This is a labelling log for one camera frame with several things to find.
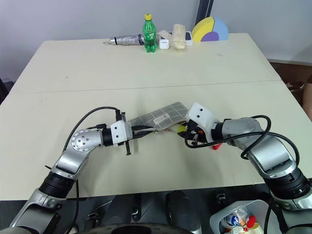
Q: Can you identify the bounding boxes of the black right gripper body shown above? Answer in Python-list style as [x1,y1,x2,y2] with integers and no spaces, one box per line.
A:
[184,118,208,147]

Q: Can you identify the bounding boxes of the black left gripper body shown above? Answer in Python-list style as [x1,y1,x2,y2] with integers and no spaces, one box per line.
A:
[115,109,134,156]

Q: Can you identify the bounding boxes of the grey grid pattern pouch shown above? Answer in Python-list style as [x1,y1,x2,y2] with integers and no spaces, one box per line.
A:
[129,101,190,135]

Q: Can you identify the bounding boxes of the dark rounded shape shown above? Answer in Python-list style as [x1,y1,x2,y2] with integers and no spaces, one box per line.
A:
[165,190,203,234]

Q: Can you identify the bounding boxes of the grey waste bin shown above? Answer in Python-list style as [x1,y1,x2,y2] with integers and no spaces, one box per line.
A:
[209,199,276,234]

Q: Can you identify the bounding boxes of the blue and white box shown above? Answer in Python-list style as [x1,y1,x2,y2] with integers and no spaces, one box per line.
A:
[184,31,195,46]

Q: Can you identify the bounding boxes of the clear crumpled plastic wrapper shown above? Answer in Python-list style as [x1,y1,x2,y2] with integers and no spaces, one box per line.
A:
[233,206,252,217]

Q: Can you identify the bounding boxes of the beige rolled cloth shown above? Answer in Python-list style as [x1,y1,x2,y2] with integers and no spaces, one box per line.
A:
[170,23,188,51]

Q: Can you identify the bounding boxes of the grey folded umbrella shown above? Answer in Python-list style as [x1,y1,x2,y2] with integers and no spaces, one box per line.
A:
[103,34,146,47]

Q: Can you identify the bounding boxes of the blue white crushed bottle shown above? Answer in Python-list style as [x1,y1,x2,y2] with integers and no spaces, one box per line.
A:
[225,214,241,226]

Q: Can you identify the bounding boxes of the green plastic soda bottle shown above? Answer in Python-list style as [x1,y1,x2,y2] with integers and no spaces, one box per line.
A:
[142,13,158,54]

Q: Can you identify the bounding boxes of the colourful foam semicircle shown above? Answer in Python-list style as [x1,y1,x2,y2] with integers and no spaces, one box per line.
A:
[191,16,230,43]

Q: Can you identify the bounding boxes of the red round trash item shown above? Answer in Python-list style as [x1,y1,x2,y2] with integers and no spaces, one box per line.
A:
[245,215,258,227]

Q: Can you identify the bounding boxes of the dark upright pole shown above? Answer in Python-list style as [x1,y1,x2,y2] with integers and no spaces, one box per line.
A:
[196,0,215,25]

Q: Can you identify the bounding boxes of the black object beside table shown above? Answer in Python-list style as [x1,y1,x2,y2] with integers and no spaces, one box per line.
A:
[0,77,14,106]

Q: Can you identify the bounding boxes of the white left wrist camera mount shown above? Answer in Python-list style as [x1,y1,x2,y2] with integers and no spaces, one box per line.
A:
[110,120,128,147]

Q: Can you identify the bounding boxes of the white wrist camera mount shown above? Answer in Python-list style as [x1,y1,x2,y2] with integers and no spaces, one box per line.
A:
[186,102,215,143]
[110,120,128,147]

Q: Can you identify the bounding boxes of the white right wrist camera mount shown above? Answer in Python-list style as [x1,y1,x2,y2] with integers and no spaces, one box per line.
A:
[186,102,215,143]

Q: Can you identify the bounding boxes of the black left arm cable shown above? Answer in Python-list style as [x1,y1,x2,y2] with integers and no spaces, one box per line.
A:
[63,106,122,231]

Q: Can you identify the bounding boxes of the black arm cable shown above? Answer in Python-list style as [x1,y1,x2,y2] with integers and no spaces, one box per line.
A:
[63,106,122,231]
[184,114,302,171]

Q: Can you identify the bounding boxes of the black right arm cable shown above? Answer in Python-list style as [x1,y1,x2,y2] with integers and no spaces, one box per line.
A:
[184,114,302,171]

